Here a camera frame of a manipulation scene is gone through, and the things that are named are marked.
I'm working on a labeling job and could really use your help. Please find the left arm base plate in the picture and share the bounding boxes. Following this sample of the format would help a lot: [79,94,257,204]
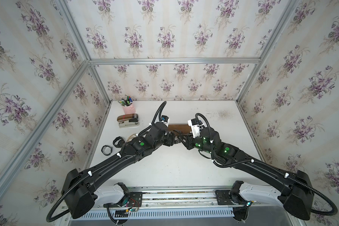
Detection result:
[103,192,143,209]

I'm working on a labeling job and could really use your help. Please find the brown and white stapler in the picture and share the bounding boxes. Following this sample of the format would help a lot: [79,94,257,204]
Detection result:
[117,114,139,128]

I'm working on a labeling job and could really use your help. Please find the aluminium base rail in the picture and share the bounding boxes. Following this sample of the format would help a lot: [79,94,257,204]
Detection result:
[92,181,283,208]

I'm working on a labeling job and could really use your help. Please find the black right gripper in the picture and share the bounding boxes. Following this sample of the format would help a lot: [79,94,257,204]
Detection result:
[177,132,216,157]

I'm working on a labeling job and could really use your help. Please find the beige strap watch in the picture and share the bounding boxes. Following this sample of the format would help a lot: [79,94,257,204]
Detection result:
[126,133,138,142]

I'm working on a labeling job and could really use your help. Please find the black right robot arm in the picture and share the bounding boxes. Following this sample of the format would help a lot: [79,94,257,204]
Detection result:
[179,113,338,220]

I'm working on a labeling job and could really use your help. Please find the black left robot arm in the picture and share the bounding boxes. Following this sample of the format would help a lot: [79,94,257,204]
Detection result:
[46,101,175,222]

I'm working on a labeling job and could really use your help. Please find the thin black band watch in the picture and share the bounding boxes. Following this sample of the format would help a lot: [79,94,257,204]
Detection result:
[101,145,113,156]

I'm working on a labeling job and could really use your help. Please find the pens in cup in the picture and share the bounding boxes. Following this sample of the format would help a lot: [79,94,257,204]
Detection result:
[118,96,133,107]

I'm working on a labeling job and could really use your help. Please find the brown wooden watch stand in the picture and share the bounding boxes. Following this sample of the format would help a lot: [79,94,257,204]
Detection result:
[169,124,192,134]

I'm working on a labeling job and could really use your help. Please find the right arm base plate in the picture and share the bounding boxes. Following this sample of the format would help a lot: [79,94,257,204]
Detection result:
[215,190,254,207]

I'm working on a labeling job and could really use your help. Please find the pink pen cup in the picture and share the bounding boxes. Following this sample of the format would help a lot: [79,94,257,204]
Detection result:
[122,104,136,115]

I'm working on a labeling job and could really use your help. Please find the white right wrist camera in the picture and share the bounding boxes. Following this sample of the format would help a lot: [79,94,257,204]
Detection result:
[188,118,205,138]

